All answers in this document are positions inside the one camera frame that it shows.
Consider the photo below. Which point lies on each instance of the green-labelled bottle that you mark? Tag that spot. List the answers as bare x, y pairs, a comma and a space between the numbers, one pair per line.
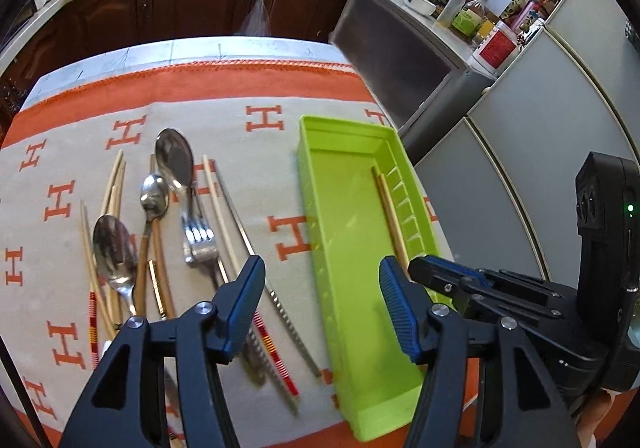
466, 23

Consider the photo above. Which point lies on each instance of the gold metal pen-like utensil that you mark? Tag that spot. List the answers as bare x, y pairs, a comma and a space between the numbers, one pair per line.
157, 292

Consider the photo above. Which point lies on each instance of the chopstick with red stripes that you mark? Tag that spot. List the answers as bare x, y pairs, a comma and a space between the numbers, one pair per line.
97, 305

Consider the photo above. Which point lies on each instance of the lime green plastic tray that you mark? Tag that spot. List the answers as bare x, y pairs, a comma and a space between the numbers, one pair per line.
376, 385

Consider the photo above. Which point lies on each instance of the wooden-handled steel spoon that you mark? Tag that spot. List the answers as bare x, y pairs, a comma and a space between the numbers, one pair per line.
154, 199

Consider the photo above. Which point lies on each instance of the white bowl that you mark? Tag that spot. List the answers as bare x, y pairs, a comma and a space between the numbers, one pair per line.
423, 7

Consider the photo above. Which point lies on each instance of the plastic bag on cabinet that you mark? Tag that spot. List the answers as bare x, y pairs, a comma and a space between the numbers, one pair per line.
256, 23

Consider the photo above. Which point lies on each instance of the wooden chopstick in tray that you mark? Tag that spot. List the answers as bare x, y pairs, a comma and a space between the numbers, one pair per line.
391, 219

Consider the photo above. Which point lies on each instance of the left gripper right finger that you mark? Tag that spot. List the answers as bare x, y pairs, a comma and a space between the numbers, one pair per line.
518, 403

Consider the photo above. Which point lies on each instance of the person's right hand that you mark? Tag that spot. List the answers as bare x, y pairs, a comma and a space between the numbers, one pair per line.
594, 412

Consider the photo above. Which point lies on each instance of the red-labelled white jar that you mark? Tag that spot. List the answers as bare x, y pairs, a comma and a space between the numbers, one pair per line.
497, 51

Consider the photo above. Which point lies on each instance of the stainless steel appliance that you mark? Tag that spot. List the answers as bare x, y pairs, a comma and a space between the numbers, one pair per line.
419, 72

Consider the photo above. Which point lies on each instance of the brown kitchen cabinets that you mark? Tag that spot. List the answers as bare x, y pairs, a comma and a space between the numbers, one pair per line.
85, 28

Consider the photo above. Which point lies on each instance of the clear plastic bottle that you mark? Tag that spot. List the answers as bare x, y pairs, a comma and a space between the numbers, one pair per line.
449, 12

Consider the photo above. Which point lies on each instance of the grey refrigerator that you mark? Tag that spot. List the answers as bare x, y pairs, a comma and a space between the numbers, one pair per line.
502, 180

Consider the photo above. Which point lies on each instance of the steel fork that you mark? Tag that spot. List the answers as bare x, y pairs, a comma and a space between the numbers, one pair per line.
203, 251

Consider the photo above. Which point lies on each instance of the large steel serving spoon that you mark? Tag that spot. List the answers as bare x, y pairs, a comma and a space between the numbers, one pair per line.
174, 159

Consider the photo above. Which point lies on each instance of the steel chopstick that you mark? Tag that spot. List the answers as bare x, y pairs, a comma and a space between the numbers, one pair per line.
272, 294

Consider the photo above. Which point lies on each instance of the steel teaspoon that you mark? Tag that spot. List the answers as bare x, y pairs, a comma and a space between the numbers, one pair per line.
116, 261

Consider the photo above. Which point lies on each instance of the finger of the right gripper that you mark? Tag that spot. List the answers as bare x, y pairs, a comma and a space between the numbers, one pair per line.
445, 277

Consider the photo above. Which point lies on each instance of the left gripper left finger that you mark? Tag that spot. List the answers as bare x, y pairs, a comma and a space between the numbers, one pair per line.
123, 403

